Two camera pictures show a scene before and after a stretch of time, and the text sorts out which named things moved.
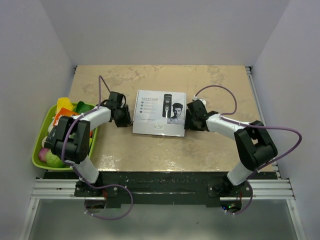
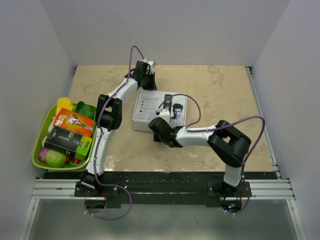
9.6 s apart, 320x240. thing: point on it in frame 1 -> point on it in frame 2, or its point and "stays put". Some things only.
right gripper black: x=188 y=124 -> x=157 y=138
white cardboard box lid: x=159 y=112 stays put
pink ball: x=42 y=154 stays put
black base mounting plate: x=162 y=189 stays put
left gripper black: x=127 y=120 -> x=153 y=86
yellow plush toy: x=65 y=102 stays put
